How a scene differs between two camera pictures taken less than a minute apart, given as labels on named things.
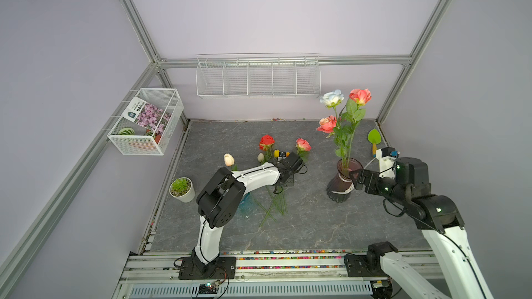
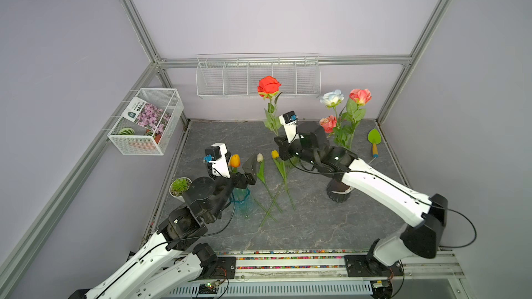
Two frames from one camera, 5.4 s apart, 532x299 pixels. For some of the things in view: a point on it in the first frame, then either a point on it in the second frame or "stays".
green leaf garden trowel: (374, 138) stays
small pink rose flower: (327, 124) stays
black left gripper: (291, 180) → (242, 182)
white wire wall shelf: (258, 75) stays
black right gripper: (374, 178) → (285, 145)
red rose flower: (265, 144) → (269, 87)
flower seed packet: (146, 115) stays
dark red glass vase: (342, 185) stays
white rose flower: (331, 99) stays
